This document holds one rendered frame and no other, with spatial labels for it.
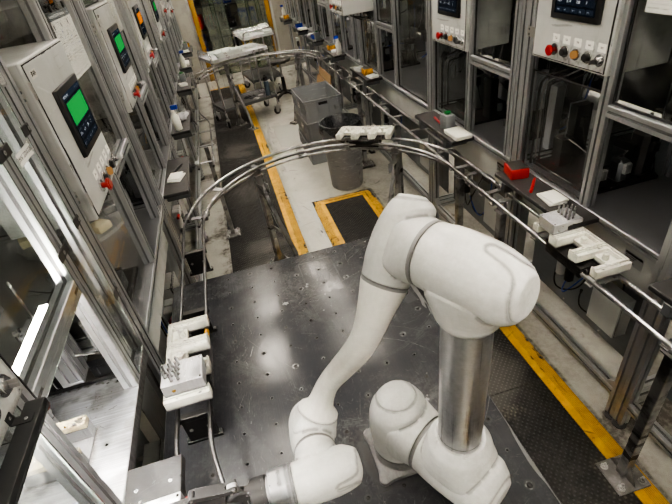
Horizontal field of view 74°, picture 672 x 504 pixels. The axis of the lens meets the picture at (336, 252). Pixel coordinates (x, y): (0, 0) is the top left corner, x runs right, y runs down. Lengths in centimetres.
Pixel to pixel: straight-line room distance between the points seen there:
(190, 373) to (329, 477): 61
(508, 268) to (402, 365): 98
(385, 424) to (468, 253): 63
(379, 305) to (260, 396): 88
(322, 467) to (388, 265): 48
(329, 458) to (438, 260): 53
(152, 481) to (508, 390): 172
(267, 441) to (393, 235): 93
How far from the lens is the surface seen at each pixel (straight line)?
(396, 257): 82
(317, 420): 115
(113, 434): 149
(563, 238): 196
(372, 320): 90
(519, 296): 75
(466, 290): 75
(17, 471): 90
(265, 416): 162
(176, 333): 175
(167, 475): 134
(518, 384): 251
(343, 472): 108
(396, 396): 125
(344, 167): 409
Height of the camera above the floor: 196
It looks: 35 degrees down
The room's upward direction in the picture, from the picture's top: 9 degrees counter-clockwise
